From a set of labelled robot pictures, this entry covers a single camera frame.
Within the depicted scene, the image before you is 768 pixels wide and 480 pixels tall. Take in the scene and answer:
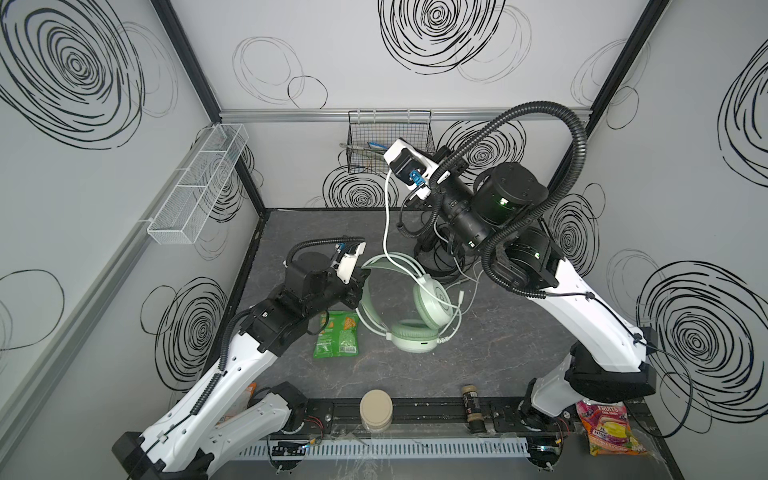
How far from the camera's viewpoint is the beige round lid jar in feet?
2.26

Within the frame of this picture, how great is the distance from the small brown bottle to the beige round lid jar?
198 mm

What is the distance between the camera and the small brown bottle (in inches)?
28.4
